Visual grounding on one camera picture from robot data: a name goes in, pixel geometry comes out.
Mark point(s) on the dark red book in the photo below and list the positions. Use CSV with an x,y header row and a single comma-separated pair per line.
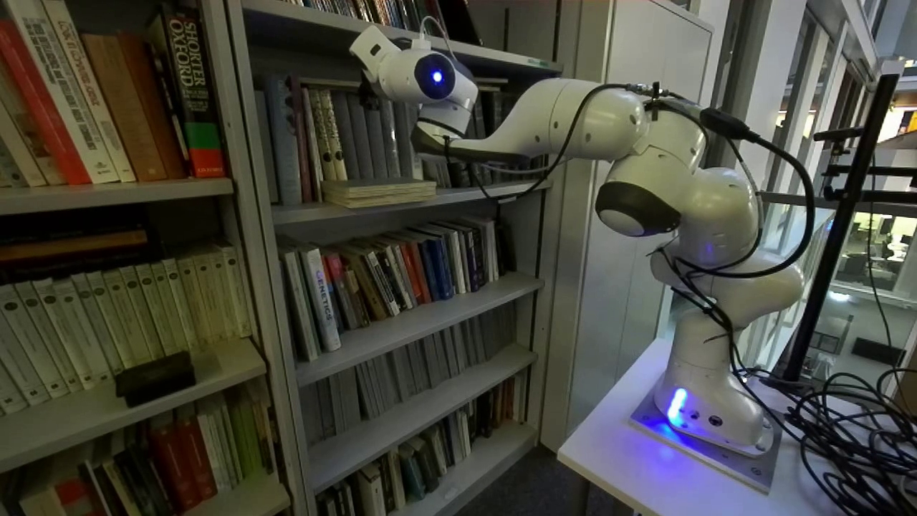
x,y
339,286

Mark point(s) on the cream Machine Intelligence book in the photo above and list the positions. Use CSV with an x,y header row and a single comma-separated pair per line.
x,y
335,131
320,131

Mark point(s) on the glass window wall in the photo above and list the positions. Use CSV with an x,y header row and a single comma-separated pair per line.
x,y
765,58

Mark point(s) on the blue thin journals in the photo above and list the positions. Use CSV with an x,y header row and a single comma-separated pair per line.
x,y
418,12

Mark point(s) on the white table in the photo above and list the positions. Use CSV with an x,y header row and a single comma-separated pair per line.
x,y
611,460

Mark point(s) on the white paperback book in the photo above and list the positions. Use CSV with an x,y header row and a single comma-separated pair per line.
x,y
220,301
196,303
120,319
41,341
18,354
239,295
67,332
144,313
174,308
93,331

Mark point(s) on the dark hardcover book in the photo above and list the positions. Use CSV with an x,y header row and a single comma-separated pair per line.
x,y
494,173
535,170
459,173

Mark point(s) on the white hardcover book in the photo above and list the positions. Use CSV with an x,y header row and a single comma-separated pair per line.
x,y
490,249

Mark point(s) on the small black box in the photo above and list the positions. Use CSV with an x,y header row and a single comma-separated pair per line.
x,y
154,377

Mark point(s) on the grey bound volumes row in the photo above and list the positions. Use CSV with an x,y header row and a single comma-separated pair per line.
x,y
419,361

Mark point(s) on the slim white book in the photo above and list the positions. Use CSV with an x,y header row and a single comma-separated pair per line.
x,y
458,262

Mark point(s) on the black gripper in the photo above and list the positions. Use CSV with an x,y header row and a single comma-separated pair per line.
x,y
415,107

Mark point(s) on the grey metal bookshelf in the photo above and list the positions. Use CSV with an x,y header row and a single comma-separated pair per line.
x,y
117,194
411,326

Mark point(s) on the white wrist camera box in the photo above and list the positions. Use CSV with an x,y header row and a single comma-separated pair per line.
x,y
373,47

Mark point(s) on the tall white book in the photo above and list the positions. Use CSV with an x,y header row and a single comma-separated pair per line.
x,y
302,311

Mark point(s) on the orange thin journals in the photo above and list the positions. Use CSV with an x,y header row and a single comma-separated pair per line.
x,y
381,10

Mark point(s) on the brown hardcover book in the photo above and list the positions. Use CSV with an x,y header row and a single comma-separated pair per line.
x,y
154,114
126,114

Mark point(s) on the white book blue lettering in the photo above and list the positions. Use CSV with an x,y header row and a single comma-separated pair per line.
x,y
323,301

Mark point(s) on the black stand pole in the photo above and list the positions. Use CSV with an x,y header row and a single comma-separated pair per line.
x,y
833,237

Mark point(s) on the red hardcover book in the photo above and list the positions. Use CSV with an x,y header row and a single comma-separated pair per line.
x,y
34,123

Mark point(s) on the black book green red base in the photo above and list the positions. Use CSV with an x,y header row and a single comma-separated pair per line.
x,y
189,87

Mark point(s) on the white book black lettering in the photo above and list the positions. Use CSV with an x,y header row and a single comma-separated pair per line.
x,y
71,103
97,103

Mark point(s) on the blue grey hardcover book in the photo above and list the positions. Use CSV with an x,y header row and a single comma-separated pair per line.
x,y
286,143

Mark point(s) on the white Dissected Brain book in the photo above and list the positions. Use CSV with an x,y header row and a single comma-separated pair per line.
x,y
392,276

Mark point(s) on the green and brown journals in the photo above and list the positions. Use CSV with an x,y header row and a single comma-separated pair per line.
x,y
349,7

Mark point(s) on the pale flat book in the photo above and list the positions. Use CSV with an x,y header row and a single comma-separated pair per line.
x,y
492,87

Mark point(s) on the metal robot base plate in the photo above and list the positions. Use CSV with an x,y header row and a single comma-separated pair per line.
x,y
736,461

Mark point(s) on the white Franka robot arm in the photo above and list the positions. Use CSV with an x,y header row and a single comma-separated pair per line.
x,y
706,210

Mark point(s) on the large black book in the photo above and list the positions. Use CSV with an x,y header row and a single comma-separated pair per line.
x,y
459,18

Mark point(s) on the mixed paperbacks row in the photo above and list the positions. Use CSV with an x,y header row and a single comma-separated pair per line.
x,y
431,460

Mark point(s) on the colourful books row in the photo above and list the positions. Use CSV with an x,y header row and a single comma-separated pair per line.
x,y
181,467

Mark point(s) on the dark flat book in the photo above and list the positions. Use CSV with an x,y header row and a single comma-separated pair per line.
x,y
67,248

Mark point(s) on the orange red book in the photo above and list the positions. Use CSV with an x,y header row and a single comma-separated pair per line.
x,y
415,272

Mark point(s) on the cream paper journal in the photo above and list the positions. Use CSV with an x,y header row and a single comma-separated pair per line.
x,y
376,189

